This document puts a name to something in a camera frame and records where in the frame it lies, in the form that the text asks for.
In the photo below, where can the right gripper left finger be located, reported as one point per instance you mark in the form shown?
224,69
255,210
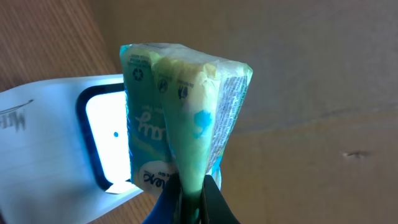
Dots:
164,209

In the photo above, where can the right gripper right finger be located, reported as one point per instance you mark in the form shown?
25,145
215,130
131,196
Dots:
213,207

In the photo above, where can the teal tissue pack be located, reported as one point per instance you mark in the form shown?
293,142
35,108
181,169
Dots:
181,106

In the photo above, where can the white barcode scanner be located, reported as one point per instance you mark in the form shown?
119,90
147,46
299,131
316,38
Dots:
64,156

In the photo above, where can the cardboard strip at back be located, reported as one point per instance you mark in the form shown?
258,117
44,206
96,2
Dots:
316,138

